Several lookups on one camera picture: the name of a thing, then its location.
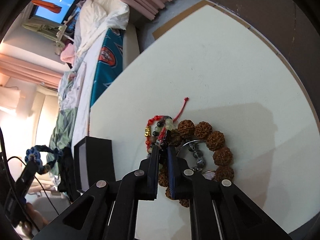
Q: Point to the flat brown cardboard sheet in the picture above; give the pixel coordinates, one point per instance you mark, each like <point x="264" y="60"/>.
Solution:
<point x="225" y="21"/>

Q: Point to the green hanging clothes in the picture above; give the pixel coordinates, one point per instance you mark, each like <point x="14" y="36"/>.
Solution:
<point x="47" y="31"/>

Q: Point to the pink curtain left side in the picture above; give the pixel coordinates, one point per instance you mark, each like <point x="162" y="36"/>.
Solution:
<point x="29" y="72"/>

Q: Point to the black jewelry box white lining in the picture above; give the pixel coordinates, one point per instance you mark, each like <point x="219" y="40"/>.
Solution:
<point x="93" y="161"/>

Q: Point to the bed with white sheet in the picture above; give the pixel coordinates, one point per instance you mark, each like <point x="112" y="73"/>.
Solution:
<point x="93" y="73"/>

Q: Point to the teal patterned bed sheet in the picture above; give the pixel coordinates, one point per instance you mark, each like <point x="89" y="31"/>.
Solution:
<point x="110" y="63"/>

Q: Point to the white duvet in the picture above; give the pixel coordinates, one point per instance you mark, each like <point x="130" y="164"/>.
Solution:
<point x="95" y="17"/>

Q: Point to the green patterned blanket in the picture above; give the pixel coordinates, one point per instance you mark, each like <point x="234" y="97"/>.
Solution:
<point x="62" y="133"/>

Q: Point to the pink plush toy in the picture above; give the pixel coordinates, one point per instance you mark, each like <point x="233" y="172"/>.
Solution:
<point x="68" y="54"/>

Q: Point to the person's left hand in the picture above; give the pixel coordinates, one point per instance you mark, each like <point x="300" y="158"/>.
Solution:
<point x="37" y="218"/>

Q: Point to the orange hanging cloth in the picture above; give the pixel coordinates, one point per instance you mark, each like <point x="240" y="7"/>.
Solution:
<point x="47" y="5"/>

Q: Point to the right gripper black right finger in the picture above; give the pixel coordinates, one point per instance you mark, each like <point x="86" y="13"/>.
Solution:
<point x="218" y="210"/>

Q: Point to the pale floral garment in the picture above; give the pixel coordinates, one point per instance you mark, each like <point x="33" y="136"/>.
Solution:
<point x="70" y="87"/>

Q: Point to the red string bracelet gold charm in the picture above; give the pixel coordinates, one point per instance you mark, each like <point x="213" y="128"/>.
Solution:
<point x="157" y="127"/>

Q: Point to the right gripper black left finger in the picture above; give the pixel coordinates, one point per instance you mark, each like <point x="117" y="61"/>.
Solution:
<point x="107" y="210"/>

